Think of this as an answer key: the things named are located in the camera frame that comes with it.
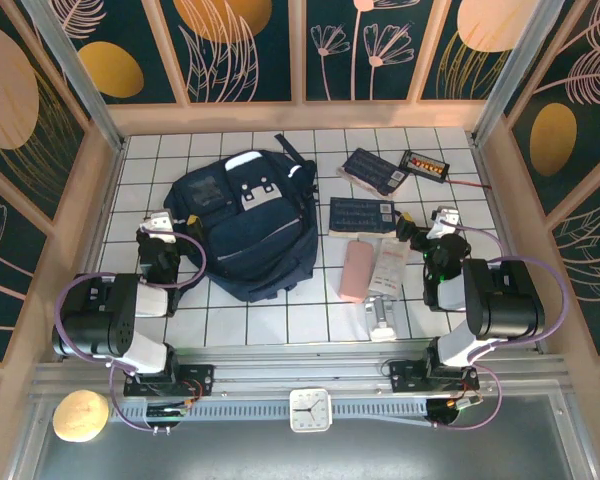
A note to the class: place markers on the white packet red print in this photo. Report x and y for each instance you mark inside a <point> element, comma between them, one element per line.
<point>390,267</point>

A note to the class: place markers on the dark blue calculator box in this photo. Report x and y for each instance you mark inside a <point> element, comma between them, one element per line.
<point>360,215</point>

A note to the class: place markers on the navy blue backpack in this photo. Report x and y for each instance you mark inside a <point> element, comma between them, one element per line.
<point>250,240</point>

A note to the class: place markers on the dark blue notebook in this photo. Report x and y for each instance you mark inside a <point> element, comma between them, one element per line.
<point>372,170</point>

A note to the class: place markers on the pink pencil case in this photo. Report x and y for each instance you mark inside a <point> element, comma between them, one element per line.
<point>357,272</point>

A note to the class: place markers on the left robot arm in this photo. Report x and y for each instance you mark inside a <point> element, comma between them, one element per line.
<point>95,320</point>

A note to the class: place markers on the black battery charger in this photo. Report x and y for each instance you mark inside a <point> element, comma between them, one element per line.
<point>425,165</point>

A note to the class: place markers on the round wooden disc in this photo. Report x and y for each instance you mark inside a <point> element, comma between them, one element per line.
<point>80,416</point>

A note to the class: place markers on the white square clock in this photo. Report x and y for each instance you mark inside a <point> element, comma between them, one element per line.
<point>310,410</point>

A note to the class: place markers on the grey metal shelf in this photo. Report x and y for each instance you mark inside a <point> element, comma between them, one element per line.
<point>330,455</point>

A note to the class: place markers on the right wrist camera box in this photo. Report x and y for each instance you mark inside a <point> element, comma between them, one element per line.
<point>447,220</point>

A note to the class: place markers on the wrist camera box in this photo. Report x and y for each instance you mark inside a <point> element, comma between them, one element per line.
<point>447,220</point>
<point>160,222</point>

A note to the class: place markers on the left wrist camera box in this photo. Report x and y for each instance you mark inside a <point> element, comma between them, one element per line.
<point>160,222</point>

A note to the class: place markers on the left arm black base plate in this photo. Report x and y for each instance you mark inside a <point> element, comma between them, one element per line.
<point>200,375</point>

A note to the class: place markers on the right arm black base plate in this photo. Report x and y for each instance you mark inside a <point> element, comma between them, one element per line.
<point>405,372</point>

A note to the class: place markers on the aluminium mounting rail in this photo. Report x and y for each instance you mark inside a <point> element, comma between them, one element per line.
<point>300,370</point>

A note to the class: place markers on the aluminium frame post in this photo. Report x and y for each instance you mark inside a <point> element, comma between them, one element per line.
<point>516,75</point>
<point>75,75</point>

